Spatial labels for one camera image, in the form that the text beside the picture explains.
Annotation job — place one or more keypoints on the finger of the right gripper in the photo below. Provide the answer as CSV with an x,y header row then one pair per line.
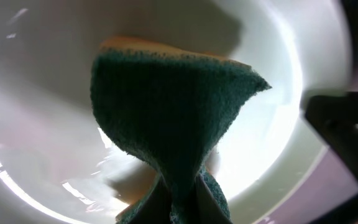
x,y
335,119

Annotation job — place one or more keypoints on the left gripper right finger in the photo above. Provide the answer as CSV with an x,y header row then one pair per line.
x,y
209,211

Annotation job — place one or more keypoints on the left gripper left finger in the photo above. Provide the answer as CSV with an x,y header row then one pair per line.
x,y
156,208

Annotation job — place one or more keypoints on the green and yellow sponge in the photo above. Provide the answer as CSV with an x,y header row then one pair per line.
x,y
169,107

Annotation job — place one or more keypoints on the mint green plate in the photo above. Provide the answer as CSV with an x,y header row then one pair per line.
x,y
57,166

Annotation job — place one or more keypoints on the black round serving tray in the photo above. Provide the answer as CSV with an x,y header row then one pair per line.
x,y
307,180

